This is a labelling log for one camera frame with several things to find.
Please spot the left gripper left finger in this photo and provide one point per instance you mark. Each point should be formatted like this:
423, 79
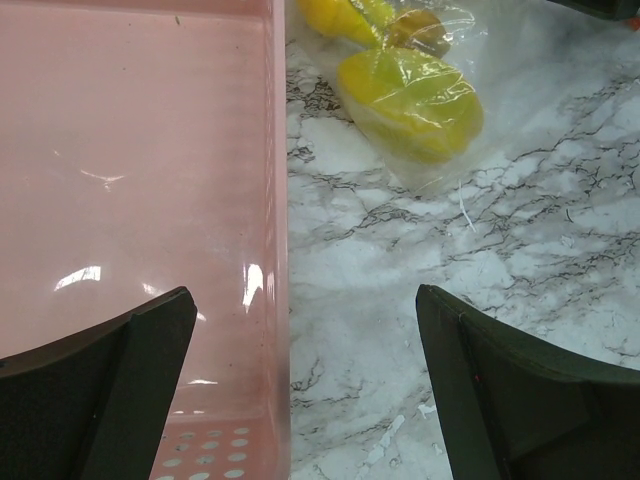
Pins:
93, 405

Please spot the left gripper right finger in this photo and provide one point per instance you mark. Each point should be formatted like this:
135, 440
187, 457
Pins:
513, 406

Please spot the pink plastic basket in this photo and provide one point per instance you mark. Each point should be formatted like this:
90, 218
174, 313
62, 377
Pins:
142, 150

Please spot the zip bag with yellow fruit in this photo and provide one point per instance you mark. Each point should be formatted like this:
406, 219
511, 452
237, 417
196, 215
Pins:
401, 69

